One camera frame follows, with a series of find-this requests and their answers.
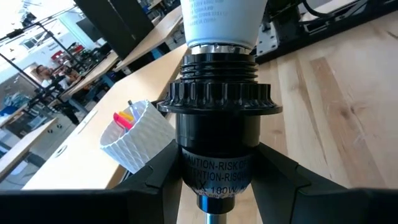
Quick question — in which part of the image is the white textured pen cup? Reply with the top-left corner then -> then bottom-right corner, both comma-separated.
99,99 -> 177,174

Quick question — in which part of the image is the large light wooden desk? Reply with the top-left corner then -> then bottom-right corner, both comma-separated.
21,43 -> 190,191

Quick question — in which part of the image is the black room partition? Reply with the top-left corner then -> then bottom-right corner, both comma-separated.
73,0 -> 155,59

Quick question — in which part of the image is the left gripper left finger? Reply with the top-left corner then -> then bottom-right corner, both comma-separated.
0,139 -> 183,224

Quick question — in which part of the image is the white lightbulb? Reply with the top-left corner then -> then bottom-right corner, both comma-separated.
179,0 -> 268,55

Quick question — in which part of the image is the black aluminium table frame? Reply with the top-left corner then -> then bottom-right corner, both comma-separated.
254,0 -> 398,65

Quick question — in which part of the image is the person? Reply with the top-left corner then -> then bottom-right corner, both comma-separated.
33,63 -> 81,125

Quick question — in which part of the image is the round desk cable grommet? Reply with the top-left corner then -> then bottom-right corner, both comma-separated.
54,144 -> 68,158

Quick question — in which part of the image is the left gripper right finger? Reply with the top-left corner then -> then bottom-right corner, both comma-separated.
251,141 -> 398,224

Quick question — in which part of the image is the yellow marker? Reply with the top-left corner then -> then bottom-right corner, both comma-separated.
119,111 -> 135,123

